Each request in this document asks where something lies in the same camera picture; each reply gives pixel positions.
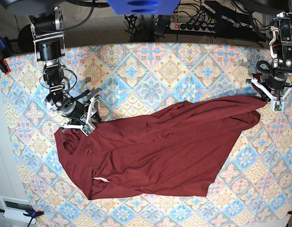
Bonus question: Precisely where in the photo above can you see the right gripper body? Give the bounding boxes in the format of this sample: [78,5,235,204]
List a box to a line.
[45,91,99,131]

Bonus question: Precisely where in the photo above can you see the white wall vent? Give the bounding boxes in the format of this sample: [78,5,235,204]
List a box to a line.
[0,196,34,224]

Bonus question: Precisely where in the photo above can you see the dark red t-shirt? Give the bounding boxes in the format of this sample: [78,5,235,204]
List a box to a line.
[53,73,267,201]

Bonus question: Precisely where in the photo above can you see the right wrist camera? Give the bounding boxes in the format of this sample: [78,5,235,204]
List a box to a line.
[81,124,96,136]

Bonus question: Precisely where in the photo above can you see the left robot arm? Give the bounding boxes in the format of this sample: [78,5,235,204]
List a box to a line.
[241,0,292,104]

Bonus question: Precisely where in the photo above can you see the black round stool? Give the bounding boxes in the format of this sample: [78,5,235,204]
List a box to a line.
[18,24,35,53]

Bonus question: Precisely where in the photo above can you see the blue clamp lower left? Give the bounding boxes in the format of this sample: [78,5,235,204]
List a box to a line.
[0,209,44,227]

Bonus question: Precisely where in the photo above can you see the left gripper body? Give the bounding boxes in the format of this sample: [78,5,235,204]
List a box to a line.
[246,73,292,102]

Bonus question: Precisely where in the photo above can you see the black orange clamp left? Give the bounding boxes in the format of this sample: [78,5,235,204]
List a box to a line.
[0,55,10,75]

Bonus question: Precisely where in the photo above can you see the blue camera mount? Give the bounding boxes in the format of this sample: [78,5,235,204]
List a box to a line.
[107,0,180,16]

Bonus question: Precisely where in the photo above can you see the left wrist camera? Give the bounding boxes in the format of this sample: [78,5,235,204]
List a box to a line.
[271,100,284,112]

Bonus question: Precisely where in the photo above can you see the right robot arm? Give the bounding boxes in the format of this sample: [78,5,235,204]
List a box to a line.
[30,6,101,136]

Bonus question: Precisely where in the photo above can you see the white power strip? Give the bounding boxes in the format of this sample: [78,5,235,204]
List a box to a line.
[169,22,215,33]

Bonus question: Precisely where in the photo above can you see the patterned tile tablecloth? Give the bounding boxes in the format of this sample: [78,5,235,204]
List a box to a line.
[0,43,292,227]

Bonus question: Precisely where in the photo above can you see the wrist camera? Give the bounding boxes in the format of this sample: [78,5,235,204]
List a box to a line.
[271,100,284,112]
[81,124,96,136]

